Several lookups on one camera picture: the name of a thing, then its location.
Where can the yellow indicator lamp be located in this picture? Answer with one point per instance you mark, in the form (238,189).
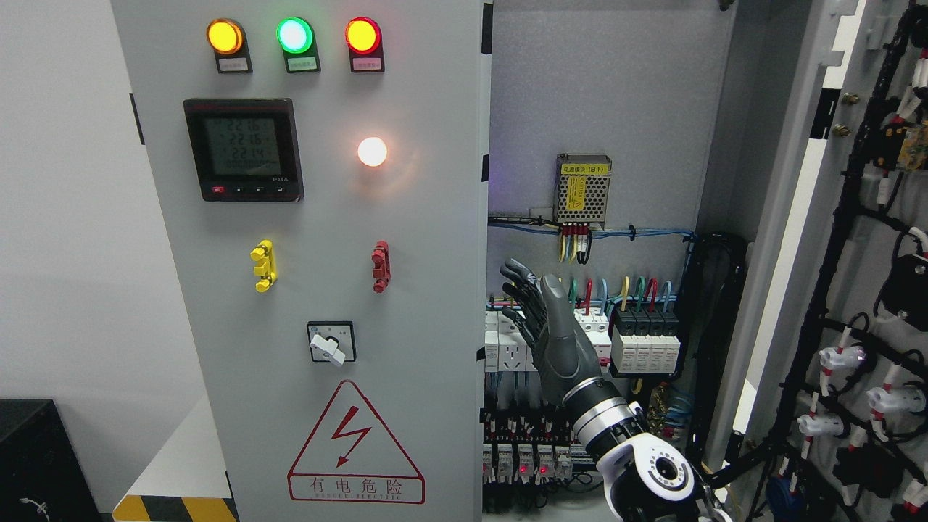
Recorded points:
(229,45)

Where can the white rotary selector switch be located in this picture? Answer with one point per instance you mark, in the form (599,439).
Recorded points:
(332,341)

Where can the yellow terminal post block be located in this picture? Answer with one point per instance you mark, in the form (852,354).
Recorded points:
(264,266)

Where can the grey cabinet door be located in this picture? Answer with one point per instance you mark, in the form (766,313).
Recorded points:
(417,342)
(806,412)

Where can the red terminal post block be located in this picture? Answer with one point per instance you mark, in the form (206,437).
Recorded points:
(381,266)

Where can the metal mesh power supply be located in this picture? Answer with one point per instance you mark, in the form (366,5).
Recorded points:
(582,188)

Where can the black box at left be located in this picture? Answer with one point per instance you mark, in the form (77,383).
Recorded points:
(41,479)

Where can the red white three-pole breaker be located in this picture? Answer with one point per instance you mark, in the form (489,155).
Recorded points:
(595,326)

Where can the black surge protector block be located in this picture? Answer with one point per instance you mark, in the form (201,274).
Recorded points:
(645,344)

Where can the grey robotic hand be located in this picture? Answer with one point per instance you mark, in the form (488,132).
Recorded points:
(562,354)

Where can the red electric hazard sticker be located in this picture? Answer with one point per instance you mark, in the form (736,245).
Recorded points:
(351,455)

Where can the white socket module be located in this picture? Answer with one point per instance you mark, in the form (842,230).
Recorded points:
(513,352)

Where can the white glowing lamp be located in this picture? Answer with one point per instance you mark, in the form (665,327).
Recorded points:
(372,152)

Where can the red indicator lamp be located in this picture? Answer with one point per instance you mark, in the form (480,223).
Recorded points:
(365,45)

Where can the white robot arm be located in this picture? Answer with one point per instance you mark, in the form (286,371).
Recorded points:
(644,478)

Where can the green indicator lamp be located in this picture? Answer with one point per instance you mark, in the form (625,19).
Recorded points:
(298,44)

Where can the lower white breaker row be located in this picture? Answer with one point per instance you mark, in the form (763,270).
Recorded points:
(523,463)

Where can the black digital power meter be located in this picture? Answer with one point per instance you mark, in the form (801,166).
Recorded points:
(245,150)

